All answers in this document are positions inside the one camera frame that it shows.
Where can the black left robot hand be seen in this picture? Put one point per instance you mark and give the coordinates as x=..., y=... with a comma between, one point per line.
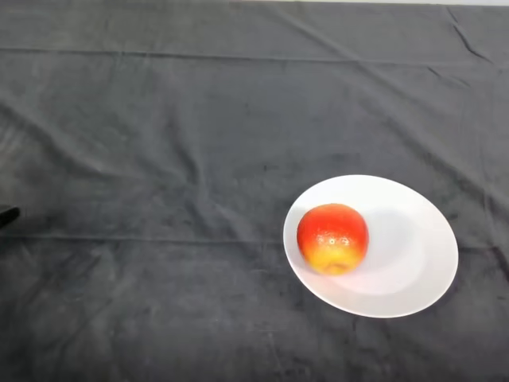
x=7, y=216

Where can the red and yellow apple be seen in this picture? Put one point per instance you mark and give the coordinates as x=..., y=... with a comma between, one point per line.
x=332, y=238

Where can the white round plate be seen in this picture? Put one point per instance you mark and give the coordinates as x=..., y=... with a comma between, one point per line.
x=397, y=258

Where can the black cloth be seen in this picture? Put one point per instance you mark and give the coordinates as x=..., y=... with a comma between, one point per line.
x=199, y=119

